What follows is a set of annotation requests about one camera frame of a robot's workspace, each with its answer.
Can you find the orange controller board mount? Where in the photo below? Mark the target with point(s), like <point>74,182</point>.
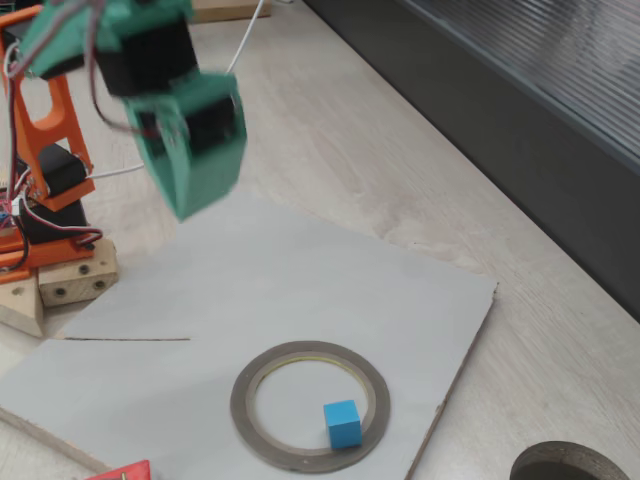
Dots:
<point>10,245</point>

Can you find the red snowman print box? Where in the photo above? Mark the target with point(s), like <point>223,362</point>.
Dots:
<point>127,472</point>

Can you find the thick wooden base block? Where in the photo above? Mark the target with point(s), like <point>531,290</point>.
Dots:
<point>75,287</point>

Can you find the white laminated wooden board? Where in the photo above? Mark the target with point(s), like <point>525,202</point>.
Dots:
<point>250,300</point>

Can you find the blue cube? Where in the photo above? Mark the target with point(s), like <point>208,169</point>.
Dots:
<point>342,425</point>

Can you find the dark desk partition panel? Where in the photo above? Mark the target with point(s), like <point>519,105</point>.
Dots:
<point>500,100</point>

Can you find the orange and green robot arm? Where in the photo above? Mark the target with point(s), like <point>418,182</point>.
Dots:
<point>50,125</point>

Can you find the light wooden wedge piece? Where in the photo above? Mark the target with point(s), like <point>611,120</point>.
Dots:
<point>20,305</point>

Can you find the flat wooden plank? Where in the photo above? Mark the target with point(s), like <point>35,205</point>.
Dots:
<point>225,10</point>

